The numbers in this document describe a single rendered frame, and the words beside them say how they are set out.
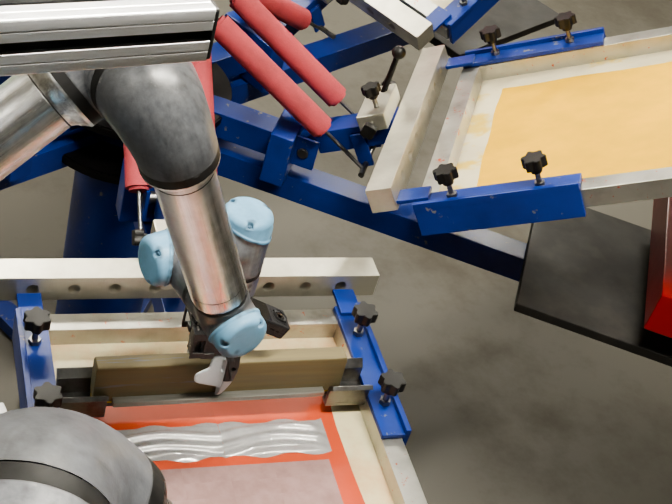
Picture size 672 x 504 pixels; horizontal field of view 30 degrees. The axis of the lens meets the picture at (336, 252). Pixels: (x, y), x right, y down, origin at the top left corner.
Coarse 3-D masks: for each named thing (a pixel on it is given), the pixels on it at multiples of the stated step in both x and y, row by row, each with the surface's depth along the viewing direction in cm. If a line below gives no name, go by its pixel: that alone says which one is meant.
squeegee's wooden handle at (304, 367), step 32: (256, 352) 200; (288, 352) 201; (320, 352) 203; (96, 384) 192; (128, 384) 193; (160, 384) 195; (192, 384) 197; (256, 384) 202; (288, 384) 204; (320, 384) 206
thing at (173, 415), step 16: (112, 416) 199; (128, 416) 199; (144, 416) 200; (160, 416) 201; (176, 416) 202; (192, 416) 203; (208, 416) 203; (160, 464) 194; (176, 464) 194; (192, 464) 195; (208, 464) 196; (224, 464) 197; (176, 480) 192; (192, 480) 193; (208, 480) 194; (224, 480) 194; (176, 496) 190; (192, 496) 191; (208, 496) 191; (224, 496) 192
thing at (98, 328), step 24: (168, 312) 214; (288, 312) 221; (312, 312) 223; (72, 336) 207; (96, 336) 208; (120, 336) 210; (144, 336) 211; (168, 336) 213; (288, 336) 221; (312, 336) 223; (336, 336) 223; (360, 384) 212; (360, 408) 212; (384, 456) 203; (408, 456) 203; (408, 480) 199
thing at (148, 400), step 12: (132, 396) 195; (144, 396) 196; (156, 396) 197; (168, 396) 197; (180, 396) 198; (192, 396) 198; (204, 396) 199; (216, 396) 199; (228, 396) 200; (240, 396) 201; (252, 396) 201; (264, 396) 202; (276, 396) 203; (288, 396) 204; (300, 396) 204; (312, 396) 205
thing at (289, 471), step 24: (216, 408) 205; (240, 408) 206; (264, 408) 208; (288, 408) 209; (312, 408) 210; (336, 432) 208; (240, 456) 199; (288, 456) 201; (312, 456) 202; (336, 456) 204; (240, 480) 195; (264, 480) 196; (288, 480) 197; (312, 480) 199; (336, 480) 200
